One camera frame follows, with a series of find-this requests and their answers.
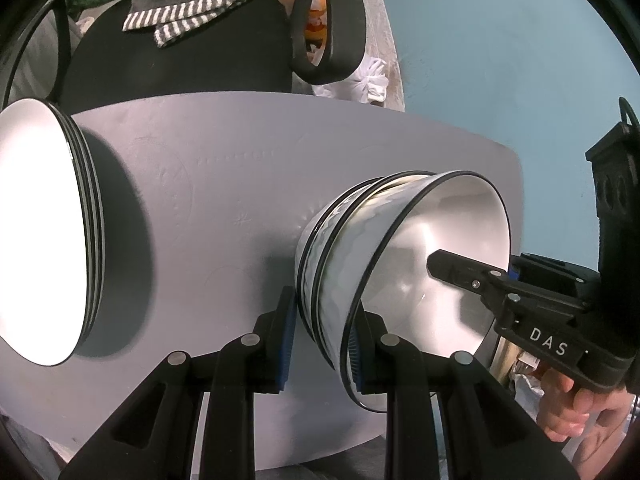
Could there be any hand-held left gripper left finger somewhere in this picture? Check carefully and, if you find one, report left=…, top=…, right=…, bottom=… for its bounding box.
left=59, top=285, right=298, bottom=480

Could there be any person's right forearm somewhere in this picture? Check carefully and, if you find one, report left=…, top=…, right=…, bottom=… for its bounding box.
left=575, top=410, right=636, bottom=473

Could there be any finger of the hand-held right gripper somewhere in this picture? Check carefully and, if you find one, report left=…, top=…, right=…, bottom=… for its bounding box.
left=510, top=254, right=598, bottom=306
left=426, top=248, right=527, bottom=319

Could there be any black office chair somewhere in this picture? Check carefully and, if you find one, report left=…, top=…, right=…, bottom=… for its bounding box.
left=0, top=0, right=368, bottom=106

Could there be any white plate with dark rim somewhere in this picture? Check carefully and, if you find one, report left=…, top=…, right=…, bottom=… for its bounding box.
left=47, top=102, right=101, bottom=356
left=0, top=98, right=96, bottom=367
left=55, top=110, right=107, bottom=346

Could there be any person's right hand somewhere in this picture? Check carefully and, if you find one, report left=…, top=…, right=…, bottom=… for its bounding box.
left=537, top=367, right=631, bottom=442

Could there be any wooden plank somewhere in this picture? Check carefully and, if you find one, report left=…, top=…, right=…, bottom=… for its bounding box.
left=492, top=335, right=516, bottom=391

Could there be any orange bag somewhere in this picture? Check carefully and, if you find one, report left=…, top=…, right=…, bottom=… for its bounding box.
left=275, top=0, right=333, bottom=53

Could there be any white bowl with dark rim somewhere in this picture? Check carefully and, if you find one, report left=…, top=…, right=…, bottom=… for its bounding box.
left=295, top=180, right=381, bottom=346
left=312, top=170, right=512, bottom=413
left=302, top=175, right=401, bottom=361

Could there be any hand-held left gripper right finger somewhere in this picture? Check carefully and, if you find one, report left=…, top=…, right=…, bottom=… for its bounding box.
left=348, top=309, right=582, bottom=480

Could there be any crumpled white plastic bag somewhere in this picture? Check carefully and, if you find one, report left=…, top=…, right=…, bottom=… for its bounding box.
left=312, top=52, right=388, bottom=106

